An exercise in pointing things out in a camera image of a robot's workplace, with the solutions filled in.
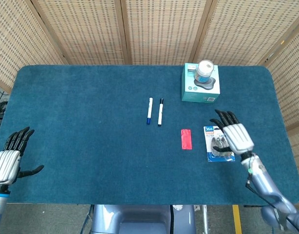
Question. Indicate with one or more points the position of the robot torso base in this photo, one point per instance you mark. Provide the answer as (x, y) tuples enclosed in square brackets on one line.
[(137, 219)]

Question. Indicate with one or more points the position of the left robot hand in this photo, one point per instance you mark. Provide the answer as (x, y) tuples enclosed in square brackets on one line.
[(7, 159)]

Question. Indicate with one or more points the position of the clear jar with white lid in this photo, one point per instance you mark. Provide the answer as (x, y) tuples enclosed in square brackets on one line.
[(205, 71)]

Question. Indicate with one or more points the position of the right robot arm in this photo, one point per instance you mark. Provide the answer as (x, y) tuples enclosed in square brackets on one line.
[(271, 190)]

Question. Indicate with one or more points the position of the black-capped white marker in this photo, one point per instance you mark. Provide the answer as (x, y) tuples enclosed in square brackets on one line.
[(160, 112)]

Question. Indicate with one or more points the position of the teal product box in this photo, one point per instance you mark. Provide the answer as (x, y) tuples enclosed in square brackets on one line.
[(200, 93)]

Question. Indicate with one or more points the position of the blue table mat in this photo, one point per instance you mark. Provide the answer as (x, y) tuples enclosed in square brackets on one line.
[(115, 158)]

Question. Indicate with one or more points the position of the blue-capped white marker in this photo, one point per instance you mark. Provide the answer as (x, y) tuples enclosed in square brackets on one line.
[(149, 111)]

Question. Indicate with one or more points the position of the blister pack of hooks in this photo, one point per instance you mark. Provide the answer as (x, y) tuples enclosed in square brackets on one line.
[(216, 156)]

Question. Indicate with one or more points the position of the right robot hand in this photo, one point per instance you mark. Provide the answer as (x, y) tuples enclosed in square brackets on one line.
[(237, 137)]

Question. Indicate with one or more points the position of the red packet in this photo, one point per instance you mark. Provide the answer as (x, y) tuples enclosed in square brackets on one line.
[(186, 139)]

